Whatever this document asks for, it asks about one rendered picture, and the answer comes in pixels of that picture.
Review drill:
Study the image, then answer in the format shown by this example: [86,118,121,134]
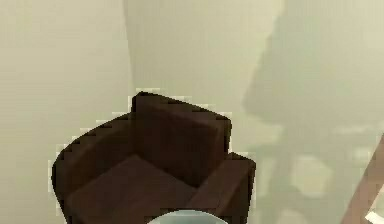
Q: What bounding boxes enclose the dark brown armchair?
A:
[50,91,257,224]

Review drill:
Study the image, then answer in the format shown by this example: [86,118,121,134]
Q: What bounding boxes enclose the brown wooden furniture edge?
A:
[339,132,384,224]

